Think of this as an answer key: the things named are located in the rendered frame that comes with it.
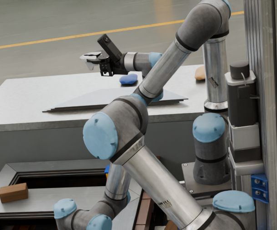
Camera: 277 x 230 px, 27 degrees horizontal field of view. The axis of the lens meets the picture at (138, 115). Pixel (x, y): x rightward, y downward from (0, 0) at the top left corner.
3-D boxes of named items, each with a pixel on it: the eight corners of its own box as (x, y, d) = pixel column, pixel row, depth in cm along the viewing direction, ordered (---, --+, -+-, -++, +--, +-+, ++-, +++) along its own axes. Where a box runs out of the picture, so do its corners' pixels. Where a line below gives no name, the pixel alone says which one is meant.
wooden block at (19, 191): (1, 203, 256) (-2, 194, 254) (2, 196, 261) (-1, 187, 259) (28, 198, 257) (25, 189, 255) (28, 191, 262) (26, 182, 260)
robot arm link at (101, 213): (117, 205, 182) (89, 198, 187) (96, 225, 173) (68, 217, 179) (121, 225, 185) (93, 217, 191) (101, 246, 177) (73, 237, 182)
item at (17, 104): (-34, 133, 289) (-36, 126, 287) (7, 85, 341) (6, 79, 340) (227, 118, 264) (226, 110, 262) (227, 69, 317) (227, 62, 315)
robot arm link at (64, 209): (67, 213, 178) (46, 207, 183) (74, 241, 183) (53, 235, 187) (82, 199, 184) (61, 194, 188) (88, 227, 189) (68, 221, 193)
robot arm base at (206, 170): (229, 161, 224) (227, 139, 220) (236, 182, 211) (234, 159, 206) (190, 166, 225) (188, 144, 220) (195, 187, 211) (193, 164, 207)
